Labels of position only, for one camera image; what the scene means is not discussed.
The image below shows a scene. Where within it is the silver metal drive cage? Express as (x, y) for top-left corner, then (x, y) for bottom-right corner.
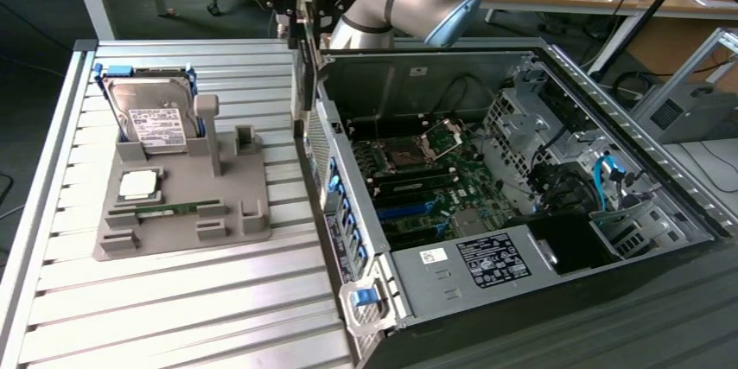
(480, 83), (583, 197)

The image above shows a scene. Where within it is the black RAM slot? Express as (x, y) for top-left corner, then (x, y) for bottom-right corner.
(348, 119), (431, 139)
(371, 179), (461, 198)
(365, 169), (456, 185)

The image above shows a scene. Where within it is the grey computer tower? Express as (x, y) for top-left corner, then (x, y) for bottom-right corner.
(628, 81), (738, 145)

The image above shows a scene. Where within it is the blue case latch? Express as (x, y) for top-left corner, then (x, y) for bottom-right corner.
(348, 288), (380, 309)

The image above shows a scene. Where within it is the hard disk in blue caddy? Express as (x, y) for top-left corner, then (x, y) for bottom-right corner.
(90, 64), (208, 156)

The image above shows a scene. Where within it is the silver CPU chip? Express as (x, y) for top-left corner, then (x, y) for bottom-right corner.
(116, 169), (160, 204)

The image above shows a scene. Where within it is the grey plastic parts rack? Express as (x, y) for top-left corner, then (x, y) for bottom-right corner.
(92, 92), (273, 263)

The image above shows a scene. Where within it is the metal socket cover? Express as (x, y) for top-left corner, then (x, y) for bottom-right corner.
(417, 118), (465, 161)

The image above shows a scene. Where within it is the aluminium profile frame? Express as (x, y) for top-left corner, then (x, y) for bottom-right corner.
(671, 26), (738, 85)

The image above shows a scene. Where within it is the CPU socket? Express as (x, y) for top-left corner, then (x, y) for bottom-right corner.
(373, 137), (433, 171)

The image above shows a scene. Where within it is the black Nvidia graphics card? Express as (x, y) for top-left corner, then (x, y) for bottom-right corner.
(275, 0), (323, 111)

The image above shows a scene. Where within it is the green RAM stick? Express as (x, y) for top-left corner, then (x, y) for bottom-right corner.
(132, 202), (201, 217)

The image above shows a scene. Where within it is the black stand pole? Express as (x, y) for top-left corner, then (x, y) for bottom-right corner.
(587, 0), (708, 83)

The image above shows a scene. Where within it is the grey power supply unit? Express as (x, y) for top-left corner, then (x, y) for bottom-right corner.
(377, 225), (570, 330)

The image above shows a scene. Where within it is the grey chipset heat sink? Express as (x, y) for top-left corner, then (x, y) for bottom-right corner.
(452, 211), (492, 236)

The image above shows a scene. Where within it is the light blue wire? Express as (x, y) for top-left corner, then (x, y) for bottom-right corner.
(588, 148), (628, 214)

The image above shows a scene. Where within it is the silver disk bay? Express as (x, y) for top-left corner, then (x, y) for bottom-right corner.
(587, 200), (675, 260)

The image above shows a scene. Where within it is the green motherboard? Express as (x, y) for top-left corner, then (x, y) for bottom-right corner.
(349, 119), (520, 250)

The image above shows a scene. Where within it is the open grey PC case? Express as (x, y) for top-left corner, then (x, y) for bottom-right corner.
(291, 44), (728, 369)

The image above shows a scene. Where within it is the black wire bundle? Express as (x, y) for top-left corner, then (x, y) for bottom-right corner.
(524, 160), (604, 217)

